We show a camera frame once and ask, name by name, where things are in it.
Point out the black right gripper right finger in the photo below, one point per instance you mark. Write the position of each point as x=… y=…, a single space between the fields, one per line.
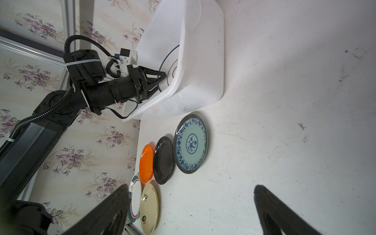
x=276 y=218

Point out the teal blue floral plate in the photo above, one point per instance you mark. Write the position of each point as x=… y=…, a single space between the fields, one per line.
x=190 y=143

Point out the aluminium frame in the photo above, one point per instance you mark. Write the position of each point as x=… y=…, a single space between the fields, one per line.
x=17 y=45

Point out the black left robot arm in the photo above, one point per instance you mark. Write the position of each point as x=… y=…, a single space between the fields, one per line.
x=28 y=145

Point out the white plate black rim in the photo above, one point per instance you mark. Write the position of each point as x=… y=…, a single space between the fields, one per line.
x=169 y=66

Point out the yellowish cream plate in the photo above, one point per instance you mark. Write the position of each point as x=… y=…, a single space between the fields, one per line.
x=149 y=209

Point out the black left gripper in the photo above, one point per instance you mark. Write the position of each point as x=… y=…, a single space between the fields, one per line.
x=88 y=74

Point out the white plastic bin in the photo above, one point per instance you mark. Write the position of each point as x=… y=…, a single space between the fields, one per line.
x=198 y=28

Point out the white green rim plate left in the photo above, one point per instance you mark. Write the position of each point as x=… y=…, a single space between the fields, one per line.
x=135 y=194

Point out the orange plate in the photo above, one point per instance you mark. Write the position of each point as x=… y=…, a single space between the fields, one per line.
x=146 y=164

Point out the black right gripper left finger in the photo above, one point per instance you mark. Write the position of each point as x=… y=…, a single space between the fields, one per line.
x=107 y=218

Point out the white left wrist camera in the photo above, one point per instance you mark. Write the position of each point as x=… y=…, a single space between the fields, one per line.
x=124 y=58

